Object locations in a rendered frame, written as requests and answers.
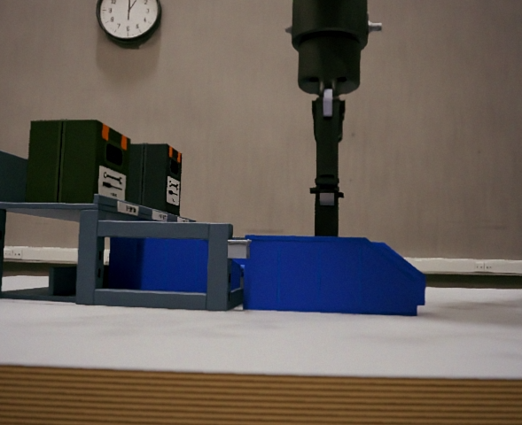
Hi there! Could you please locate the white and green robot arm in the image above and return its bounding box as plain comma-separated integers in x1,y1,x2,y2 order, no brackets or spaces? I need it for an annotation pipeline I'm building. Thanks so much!
284,0,382,52

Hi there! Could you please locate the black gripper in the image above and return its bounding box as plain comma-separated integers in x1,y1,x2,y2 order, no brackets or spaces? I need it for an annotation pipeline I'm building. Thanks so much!
298,35,361,237

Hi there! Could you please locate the grey metal shelf rack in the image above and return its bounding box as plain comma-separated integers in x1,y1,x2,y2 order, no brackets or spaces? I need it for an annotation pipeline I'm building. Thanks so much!
0,151,252,312

